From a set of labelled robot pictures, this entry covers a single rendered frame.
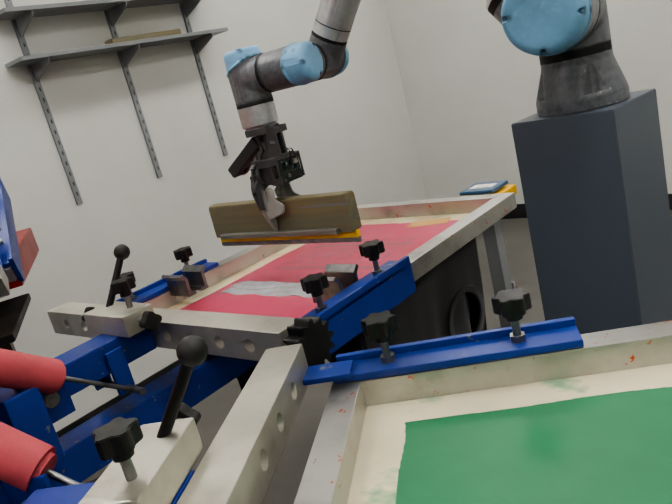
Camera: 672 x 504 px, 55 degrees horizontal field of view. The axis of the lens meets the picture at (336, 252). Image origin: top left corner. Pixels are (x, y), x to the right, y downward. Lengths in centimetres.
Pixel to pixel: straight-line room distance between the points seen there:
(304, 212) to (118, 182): 227
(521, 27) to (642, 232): 41
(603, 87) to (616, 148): 11
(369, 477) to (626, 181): 67
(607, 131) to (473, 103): 401
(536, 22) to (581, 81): 18
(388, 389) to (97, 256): 270
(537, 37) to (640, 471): 62
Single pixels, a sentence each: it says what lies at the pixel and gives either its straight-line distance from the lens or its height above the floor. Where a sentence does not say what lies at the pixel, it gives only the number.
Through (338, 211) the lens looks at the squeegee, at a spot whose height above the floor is 111.
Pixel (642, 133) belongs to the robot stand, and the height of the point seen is 114.
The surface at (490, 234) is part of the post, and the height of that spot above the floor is 84.
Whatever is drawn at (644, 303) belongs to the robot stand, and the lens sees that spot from 122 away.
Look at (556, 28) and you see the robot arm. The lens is 102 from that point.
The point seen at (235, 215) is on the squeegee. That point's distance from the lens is 145.
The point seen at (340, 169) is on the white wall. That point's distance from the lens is 464.
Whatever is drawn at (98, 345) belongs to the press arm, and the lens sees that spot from 111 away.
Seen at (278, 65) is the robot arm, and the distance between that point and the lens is 125.
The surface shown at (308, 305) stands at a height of 96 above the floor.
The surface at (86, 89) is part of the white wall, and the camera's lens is 349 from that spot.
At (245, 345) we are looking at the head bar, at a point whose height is 101.
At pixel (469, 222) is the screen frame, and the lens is 142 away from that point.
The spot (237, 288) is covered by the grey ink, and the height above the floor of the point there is 96.
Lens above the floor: 135
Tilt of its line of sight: 15 degrees down
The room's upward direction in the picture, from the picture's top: 14 degrees counter-clockwise
